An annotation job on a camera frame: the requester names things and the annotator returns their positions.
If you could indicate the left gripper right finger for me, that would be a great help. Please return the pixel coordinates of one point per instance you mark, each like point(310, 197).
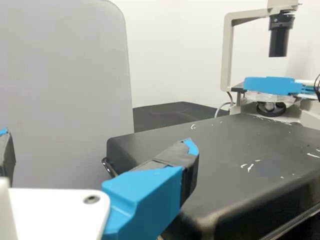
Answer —
point(147, 195)

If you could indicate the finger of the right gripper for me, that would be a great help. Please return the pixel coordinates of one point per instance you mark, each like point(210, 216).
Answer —
point(309, 93)
point(270, 84)

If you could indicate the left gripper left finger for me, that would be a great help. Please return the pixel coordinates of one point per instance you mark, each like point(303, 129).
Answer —
point(6, 155)

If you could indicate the petri dish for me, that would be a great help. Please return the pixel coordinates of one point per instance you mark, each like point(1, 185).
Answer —
point(272, 98)

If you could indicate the cream microscope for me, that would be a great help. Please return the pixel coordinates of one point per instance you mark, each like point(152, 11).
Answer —
point(226, 50)

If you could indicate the black tray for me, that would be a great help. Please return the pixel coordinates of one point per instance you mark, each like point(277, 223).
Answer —
point(240, 160)

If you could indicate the white box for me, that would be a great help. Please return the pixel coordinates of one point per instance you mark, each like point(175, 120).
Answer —
point(65, 87)

